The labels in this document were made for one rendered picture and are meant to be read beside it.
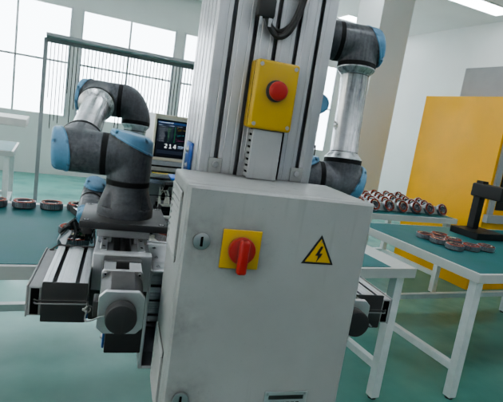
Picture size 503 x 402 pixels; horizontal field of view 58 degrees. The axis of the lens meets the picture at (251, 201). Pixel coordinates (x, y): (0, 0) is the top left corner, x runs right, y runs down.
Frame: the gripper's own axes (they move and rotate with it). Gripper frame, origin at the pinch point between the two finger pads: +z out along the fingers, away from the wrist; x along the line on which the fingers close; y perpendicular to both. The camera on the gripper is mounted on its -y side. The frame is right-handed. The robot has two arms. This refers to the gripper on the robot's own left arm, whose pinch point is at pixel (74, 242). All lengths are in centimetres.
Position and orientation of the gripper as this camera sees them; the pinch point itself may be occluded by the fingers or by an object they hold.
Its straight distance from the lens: 199.7
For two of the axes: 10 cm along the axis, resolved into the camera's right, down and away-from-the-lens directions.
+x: 7.9, 0.1, 6.1
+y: 4.3, 6.9, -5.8
